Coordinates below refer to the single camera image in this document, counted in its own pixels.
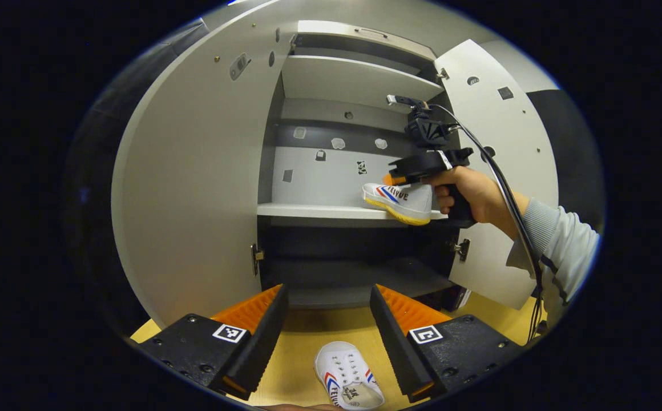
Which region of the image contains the white canvas shoe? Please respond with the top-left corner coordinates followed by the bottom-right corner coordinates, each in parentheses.
top-left (315, 341), bottom-right (385, 410)
top-left (362, 183), bottom-right (434, 226)

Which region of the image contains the white cabinet drawer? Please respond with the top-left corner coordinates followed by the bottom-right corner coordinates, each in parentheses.
top-left (297, 20), bottom-right (437, 61)

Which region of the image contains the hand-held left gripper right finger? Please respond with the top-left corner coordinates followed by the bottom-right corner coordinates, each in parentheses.
top-left (370, 284), bottom-right (528, 403)

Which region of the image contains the white shoe cabinet door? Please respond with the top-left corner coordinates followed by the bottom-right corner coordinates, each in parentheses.
top-left (111, 20), bottom-right (297, 329)
top-left (434, 39), bottom-right (560, 311)

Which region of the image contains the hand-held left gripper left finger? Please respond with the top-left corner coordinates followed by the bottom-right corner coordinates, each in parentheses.
top-left (131, 284), bottom-right (289, 400)

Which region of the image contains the blue white cardboard box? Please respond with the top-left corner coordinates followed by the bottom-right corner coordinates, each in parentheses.
top-left (437, 284), bottom-right (472, 312)

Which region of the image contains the white shoe cabinet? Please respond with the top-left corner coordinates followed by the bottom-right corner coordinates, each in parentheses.
top-left (111, 20), bottom-right (560, 332)

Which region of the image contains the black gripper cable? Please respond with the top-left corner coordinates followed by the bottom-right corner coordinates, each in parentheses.
top-left (428, 104), bottom-right (544, 343)

